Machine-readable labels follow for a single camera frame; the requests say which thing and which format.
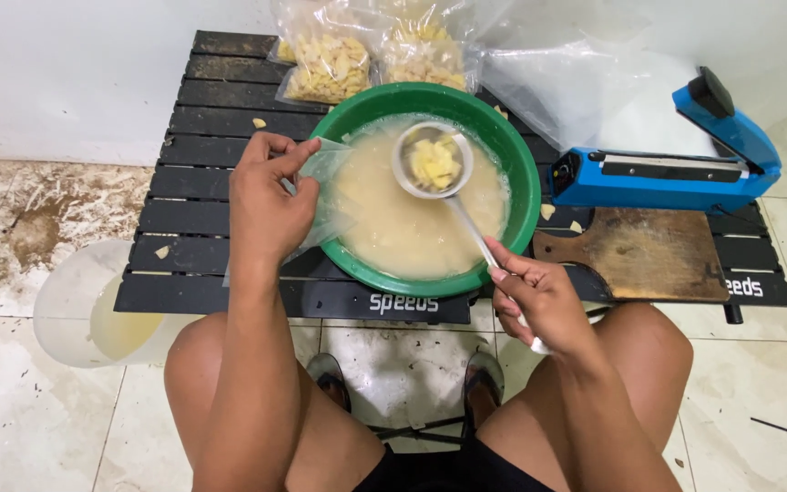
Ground wooden cutting board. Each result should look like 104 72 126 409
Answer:
532 207 731 303

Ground person's leg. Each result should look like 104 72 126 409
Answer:
163 312 389 492
475 302 695 492

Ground person's right sandal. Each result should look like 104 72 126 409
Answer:
462 352 506 430

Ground black slatted folding table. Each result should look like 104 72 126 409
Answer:
113 30 787 325

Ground green plastic basin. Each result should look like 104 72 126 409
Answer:
308 82 542 299

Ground person's black shorts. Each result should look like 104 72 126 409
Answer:
353 437 556 492

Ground person's right hand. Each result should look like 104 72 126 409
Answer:
484 236 601 357

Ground person's left leg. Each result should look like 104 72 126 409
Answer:
163 312 389 492

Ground black stool frame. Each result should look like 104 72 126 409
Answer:
366 415 478 446

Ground metal strainer ladle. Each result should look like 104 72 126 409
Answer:
391 122 556 356

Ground translucent white bucket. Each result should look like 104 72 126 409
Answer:
33 239 194 370

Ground cloudy water with fruit pieces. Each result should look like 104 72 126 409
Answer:
331 114 512 282

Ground pile of empty clear bags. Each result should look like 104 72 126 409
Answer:
479 0 720 157

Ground person's sandal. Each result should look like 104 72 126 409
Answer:
306 353 353 414
462 352 506 430

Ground thin black stick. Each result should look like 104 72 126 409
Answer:
750 417 787 442

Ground filled bag of yellow pieces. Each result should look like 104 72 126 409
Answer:
366 0 450 28
275 31 373 108
374 20 480 94

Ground person's left sandal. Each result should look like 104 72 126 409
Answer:
306 353 353 414

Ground yellow fruit pieces in ladle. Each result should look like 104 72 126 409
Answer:
409 137 463 191

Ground blue impulse bag sealer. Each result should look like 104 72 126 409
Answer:
548 66 782 215

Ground person's right leg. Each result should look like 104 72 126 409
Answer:
475 302 695 492

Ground small clear plastic bag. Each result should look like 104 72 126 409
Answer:
223 137 359 287

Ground person's left hand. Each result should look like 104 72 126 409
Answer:
229 131 322 269

